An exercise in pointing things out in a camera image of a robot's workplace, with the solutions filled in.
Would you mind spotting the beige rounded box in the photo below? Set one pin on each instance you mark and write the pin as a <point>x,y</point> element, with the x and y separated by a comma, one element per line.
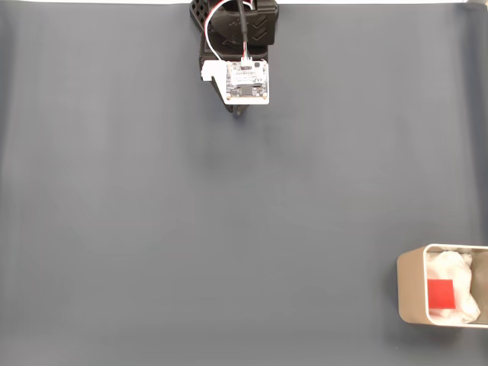
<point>409,286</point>

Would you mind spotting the dark grey mat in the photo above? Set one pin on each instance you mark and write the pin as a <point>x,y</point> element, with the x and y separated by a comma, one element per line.
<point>244,236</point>

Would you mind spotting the red cube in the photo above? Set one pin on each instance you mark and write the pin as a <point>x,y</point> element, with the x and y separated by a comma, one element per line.
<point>441,293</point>

